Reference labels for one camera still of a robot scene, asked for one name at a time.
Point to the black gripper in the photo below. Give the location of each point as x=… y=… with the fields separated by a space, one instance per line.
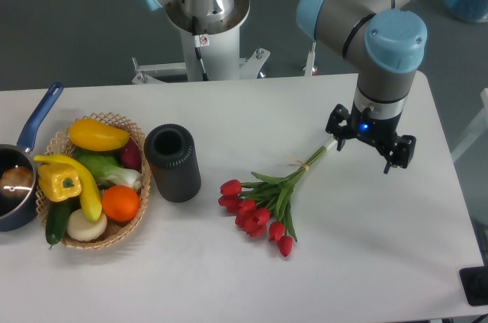
x=382 y=135

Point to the red tulip bouquet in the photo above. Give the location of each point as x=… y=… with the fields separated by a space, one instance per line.
x=263 y=207

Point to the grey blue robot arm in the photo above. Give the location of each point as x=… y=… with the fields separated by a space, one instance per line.
x=385 y=43

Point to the black device at edge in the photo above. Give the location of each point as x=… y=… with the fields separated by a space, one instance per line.
x=474 y=282

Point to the dark grey ribbed vase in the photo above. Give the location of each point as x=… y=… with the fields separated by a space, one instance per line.
x=172 y=157

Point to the red onion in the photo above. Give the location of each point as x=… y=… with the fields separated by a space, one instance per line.
x=130 y=156

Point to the orange fruit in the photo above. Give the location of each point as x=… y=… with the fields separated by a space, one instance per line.
x=120 y=203

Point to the green lettuce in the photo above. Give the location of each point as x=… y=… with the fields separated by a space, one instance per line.
x=107 y=171

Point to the yellow mango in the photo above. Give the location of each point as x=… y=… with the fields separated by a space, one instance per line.
x=96 y=136

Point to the yellow banana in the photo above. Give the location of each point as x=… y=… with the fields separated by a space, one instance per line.
x=90 y=197

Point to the white round vegetable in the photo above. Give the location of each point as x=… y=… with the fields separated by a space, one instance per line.
x=81 y=229

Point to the yellow bell pepper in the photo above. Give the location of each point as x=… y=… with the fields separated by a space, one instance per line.
x=59 y=181

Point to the green cucumber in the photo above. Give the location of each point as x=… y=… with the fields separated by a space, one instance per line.
x=57 y=219

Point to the blue saucepan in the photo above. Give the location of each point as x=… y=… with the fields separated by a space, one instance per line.
x=18 y=171

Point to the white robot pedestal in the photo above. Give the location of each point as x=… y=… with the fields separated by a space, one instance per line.
x=210 y=41

